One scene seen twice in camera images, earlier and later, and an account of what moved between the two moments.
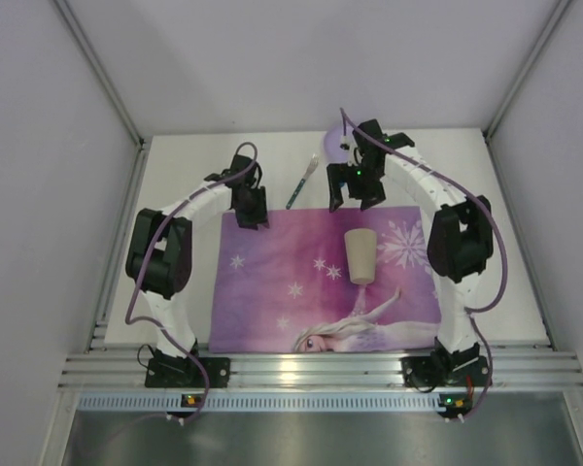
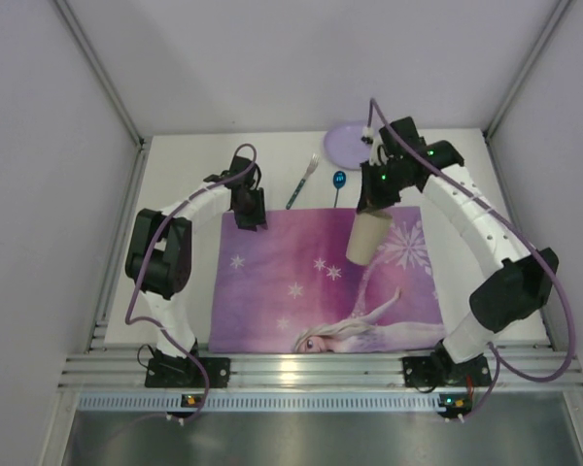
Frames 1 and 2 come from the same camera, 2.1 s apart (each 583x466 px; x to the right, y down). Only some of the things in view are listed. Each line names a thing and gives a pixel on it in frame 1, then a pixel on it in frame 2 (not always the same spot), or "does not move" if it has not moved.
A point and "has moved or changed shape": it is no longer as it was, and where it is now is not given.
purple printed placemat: x=287 y=288 does not move
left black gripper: x=252 y=209 does not move
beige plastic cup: x=360 y=246 has moved or changed shape
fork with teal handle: x=315 y=159 does not move
